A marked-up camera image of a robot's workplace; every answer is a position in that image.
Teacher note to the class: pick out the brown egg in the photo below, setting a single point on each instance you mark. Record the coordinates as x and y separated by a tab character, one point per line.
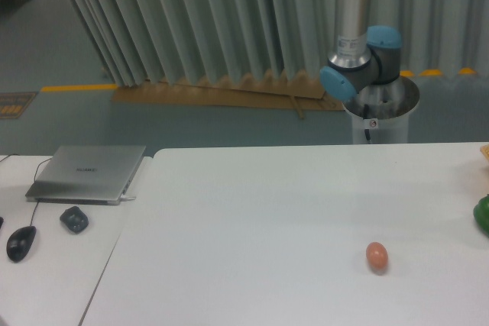
377	257

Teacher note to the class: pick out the wicker basket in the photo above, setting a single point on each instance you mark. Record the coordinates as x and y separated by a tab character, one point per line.
485	151

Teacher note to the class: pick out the small black controller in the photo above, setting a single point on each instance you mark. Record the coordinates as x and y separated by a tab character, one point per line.
75	220

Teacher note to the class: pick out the flat brown cardboard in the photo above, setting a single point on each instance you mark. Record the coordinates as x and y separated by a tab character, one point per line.
166	94

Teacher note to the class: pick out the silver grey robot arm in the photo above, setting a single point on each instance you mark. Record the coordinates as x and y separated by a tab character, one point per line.
361	55

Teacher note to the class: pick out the white usb plug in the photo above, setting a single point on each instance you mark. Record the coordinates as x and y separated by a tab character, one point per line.
126	198

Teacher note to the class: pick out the green bell pepper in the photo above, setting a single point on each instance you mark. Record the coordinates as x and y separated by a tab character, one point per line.
481	214

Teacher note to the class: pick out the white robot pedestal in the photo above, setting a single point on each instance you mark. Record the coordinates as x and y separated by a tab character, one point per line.
380	113

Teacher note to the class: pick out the grey pleated curtain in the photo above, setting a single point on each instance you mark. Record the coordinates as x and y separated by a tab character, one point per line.
195	40

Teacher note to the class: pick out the black computer mouse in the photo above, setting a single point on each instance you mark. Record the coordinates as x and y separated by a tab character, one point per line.
20	242

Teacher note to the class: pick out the silver laptop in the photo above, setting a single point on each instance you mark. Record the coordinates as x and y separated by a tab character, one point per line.
87	174

